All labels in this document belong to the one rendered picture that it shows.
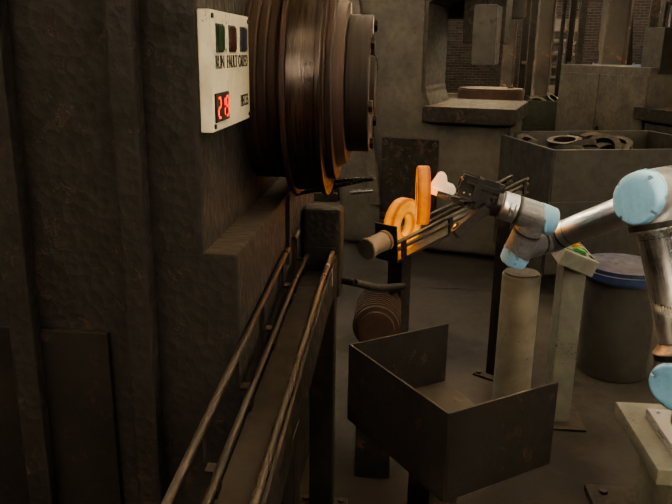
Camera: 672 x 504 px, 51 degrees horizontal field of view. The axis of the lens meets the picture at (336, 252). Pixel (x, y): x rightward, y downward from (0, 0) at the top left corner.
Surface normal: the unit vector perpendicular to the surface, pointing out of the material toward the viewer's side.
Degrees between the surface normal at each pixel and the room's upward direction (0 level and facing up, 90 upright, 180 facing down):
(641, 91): 90
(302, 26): 62
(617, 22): 90
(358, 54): 66
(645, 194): 83
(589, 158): 90
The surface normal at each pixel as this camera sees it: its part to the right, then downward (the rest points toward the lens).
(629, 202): -0.80, 0.03
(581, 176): 0.16, 0.27
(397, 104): -0.33, 0.26
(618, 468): 0.01, -0.96
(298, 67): -0.09, 0.10
